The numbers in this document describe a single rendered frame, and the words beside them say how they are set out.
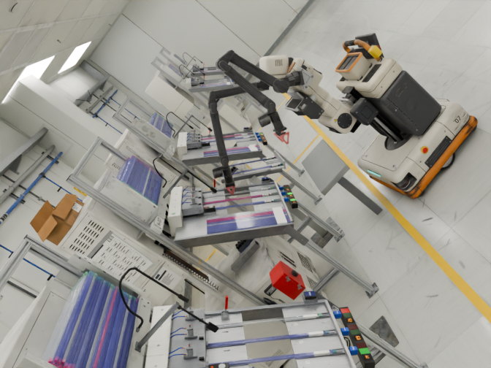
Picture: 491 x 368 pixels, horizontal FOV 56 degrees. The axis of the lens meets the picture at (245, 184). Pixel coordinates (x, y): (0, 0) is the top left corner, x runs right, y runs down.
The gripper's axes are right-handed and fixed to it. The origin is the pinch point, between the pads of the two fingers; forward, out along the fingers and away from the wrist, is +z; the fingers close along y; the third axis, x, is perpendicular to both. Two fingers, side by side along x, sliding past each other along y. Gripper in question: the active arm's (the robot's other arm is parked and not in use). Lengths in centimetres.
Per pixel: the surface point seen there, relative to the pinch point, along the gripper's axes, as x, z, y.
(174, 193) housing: -39.1, -11.1, 3.9
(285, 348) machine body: 11, 93, 61
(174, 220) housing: -39, -8, 40
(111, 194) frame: -68, -38, 48
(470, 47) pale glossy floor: 216, -47, -68
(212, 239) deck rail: -17, 0, 60
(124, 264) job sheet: -71, 3, 60
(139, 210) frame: -55, -24, 48
